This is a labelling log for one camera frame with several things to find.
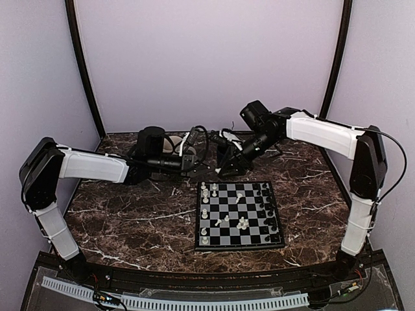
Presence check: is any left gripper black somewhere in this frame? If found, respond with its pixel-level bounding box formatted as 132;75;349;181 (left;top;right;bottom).
148;153;215;178

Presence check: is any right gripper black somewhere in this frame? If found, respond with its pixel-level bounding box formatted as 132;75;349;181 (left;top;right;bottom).
219;129;281;178

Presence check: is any white king chess piece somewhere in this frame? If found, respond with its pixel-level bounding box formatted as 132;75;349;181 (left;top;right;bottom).
235;193;243;204

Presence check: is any black silver chess board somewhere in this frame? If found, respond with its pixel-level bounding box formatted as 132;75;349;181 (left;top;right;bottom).
195;181;285;251

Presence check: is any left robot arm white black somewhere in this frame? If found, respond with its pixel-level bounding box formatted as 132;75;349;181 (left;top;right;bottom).
19;125;209;282

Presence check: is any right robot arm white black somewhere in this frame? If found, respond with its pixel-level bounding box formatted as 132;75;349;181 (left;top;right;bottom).
217;100;389;281

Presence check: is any dark blue mug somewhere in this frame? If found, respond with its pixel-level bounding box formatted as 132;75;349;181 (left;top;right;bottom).
216;145;228;164

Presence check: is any cream floral mug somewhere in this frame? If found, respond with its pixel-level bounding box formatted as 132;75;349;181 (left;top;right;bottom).
162;135;196;156

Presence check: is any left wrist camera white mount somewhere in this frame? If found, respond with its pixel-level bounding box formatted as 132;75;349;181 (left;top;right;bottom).
175;128;198;156

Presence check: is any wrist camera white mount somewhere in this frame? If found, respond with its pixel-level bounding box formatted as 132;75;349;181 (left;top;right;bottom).
209;128;243;150
175;128;198;156

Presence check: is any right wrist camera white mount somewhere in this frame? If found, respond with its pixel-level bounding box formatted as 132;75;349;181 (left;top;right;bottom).
209;128;243;150

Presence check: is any black front rail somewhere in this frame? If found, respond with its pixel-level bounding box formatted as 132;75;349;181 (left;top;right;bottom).
35;251;386;292

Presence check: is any white perforated cable duct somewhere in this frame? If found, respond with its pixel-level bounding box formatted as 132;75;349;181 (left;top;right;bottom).
41;276;309;310

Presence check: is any right black frame post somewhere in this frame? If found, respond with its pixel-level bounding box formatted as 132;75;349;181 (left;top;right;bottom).
319;0;353;119

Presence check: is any black frame post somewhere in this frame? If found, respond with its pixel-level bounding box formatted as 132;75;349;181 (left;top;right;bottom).
319;0;353;119
65;0;106;140

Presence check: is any left black frame post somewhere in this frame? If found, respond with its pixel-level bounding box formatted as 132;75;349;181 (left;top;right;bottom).
65;0;106;140

